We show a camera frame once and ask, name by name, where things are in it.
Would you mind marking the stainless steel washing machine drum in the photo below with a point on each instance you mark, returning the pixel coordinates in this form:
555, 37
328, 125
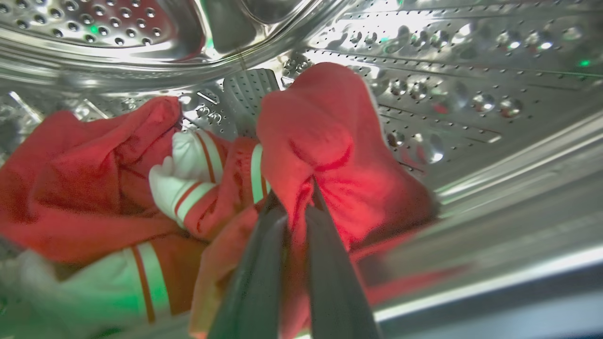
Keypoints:
471, 94

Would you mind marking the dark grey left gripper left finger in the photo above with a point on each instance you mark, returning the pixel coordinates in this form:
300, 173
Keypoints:
254, 287

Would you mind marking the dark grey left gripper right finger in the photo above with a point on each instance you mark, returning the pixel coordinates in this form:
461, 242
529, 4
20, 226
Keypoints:
335, 287

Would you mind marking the red and white garment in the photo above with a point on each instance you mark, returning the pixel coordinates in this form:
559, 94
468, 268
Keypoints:
325, 155

